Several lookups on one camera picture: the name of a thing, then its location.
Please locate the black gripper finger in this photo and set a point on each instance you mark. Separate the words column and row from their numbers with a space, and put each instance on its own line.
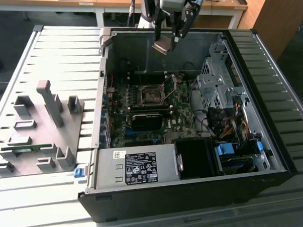
column 159, row 28
column 191, row 17

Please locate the silver CPU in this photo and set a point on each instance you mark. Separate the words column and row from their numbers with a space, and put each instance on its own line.
column 160, row 46

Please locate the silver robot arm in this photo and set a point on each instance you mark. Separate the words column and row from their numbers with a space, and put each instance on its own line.
column 146, row 22

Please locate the CPU socket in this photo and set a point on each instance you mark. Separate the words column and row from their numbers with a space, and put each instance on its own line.
column 152, row 94

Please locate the metal drive cage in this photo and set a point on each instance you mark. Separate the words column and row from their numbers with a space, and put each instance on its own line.
column 210, row 89

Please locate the black RAM slot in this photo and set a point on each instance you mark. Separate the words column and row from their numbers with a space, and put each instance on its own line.
column 149, row 113
column 149, row 108

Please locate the green motherboard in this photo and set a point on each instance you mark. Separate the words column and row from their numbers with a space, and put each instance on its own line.
column 176, row 112

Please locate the wooden cabinet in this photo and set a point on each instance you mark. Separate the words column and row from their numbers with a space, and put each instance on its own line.
column 278, row 26

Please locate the black graphics card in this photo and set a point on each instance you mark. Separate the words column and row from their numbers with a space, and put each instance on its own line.
column 144, row 122

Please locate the dark chipset heatsink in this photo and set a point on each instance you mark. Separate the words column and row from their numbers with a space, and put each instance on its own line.
column 171, row 137

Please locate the black fan shroud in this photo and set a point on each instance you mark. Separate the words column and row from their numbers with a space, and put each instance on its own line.
column 193, row 159

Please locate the hard disk in blue carrier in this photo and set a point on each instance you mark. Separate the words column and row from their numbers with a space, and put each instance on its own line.
column 225, row 149

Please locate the grey power supply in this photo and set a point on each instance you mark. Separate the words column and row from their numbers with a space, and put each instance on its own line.
column 109, row 167

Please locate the blue plastic latch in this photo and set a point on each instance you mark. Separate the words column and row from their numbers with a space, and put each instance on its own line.
column 259, row 148

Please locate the grey parts rack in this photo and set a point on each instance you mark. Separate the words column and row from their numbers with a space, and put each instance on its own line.
column 43, row 139

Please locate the blue plastic block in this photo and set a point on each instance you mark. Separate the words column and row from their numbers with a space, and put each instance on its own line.
column 79, row 172

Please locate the green RAM stick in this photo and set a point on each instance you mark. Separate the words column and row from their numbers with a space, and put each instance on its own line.
column 39, row 146

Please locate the black PC case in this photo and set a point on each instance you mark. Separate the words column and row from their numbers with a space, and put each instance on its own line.
column 162, row 207

